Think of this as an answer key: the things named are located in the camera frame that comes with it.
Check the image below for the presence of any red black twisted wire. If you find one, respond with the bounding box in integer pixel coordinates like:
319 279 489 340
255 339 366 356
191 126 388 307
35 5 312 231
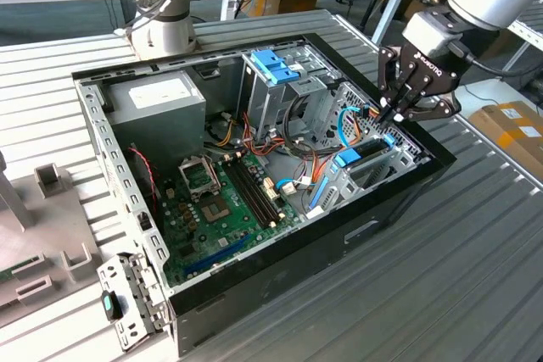
126 145 159 215

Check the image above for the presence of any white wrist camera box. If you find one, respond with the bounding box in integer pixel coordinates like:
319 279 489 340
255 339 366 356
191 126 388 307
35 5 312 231
400 9 476 56

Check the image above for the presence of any labelled cardboard box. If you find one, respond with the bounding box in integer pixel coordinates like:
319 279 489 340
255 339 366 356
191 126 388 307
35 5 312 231
467 100 543 187

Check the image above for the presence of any metal socket cover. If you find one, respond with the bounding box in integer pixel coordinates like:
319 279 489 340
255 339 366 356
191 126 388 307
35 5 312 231
176 155 222 201

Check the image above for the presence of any blue data wire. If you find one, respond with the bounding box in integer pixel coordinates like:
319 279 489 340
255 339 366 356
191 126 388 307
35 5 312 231
337 105 369 150

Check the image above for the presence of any grey metal drive cage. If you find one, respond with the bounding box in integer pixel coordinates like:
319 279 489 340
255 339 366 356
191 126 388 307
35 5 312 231
236 42 343 142

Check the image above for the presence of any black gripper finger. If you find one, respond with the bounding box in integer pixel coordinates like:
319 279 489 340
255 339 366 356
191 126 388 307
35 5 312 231
390 84 463 125
376 45 416 122

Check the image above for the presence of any blue expansion slot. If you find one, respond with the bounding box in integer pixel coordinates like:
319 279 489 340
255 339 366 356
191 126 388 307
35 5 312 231
182 235 251 277

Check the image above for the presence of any orange red power wire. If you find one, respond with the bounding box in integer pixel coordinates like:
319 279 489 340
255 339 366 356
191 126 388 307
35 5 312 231
355 108 395 142

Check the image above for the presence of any orange red wire bundle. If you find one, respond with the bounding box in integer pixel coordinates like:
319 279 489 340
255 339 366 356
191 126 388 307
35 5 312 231
241 111 336 187

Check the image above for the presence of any green RAM stick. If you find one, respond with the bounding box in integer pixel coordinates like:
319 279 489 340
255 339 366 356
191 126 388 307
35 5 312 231
0 256 37 283

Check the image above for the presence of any black RAM slot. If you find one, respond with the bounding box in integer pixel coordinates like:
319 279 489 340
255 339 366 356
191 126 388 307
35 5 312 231
223 159 275 230
235 156 282 225

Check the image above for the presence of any white side table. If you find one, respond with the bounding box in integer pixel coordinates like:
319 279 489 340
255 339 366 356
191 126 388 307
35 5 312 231
456 75 543 124

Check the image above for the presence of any blue plastic drive bracket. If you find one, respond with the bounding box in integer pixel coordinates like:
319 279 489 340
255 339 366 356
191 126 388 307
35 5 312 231
249 48 300 86

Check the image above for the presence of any grey parts rack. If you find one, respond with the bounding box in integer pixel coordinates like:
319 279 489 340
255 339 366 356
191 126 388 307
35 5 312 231
0 149 105 329

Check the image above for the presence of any light blue board wire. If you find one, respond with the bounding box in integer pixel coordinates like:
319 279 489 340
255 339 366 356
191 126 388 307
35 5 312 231
274 178 317 194

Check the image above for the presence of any black PC case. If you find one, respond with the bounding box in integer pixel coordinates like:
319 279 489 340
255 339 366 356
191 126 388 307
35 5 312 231
70 32 458 358

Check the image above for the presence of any metal slat shelf frame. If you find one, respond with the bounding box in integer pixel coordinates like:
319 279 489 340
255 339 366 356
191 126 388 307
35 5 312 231
495 5 543 79

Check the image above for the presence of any grey power supply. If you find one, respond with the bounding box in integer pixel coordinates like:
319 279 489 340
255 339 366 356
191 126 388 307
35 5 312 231
104 70 208 168

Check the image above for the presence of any black teal latch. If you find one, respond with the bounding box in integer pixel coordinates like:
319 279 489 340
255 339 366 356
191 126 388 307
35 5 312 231
99 288 126 322

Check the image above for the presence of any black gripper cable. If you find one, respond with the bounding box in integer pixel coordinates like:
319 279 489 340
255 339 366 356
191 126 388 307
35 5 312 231
449 39 543 79

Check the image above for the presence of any green motherboard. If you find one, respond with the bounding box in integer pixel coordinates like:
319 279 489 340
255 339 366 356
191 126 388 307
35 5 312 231
159 150 307 287

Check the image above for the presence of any hard disk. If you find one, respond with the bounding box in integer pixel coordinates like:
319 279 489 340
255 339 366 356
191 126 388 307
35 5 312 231
311 133 398 213

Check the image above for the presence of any grey metal disk bay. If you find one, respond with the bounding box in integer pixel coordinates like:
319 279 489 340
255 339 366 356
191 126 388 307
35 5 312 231
305 135 430 220

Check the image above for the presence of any grey slot retention bracket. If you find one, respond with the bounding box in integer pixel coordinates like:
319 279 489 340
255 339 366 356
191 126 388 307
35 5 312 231
96 251 176 353

